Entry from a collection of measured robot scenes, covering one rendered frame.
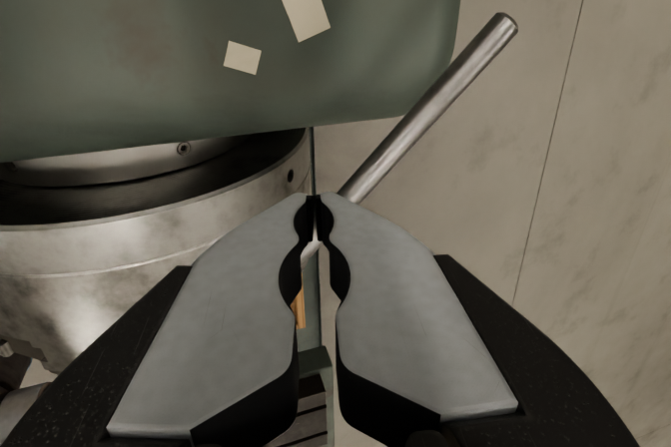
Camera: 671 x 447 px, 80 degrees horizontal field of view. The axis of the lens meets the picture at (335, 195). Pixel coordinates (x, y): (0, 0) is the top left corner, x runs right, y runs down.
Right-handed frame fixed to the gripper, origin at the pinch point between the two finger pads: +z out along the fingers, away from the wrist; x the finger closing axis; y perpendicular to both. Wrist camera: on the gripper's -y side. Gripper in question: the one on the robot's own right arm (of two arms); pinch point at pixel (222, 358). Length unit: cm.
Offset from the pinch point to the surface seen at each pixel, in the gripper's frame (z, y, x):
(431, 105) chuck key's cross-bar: 12.7, -39.2, 24.1
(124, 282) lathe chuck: -3.2, -27.1, 16.2
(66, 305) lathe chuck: -6.9, -25.9, 15.7
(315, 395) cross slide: 14.5, 28.6, -10.6
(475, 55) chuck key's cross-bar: 14.3, -41.2, 24.4
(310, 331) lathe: 23, 59, -54
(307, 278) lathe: 23, 36, -54
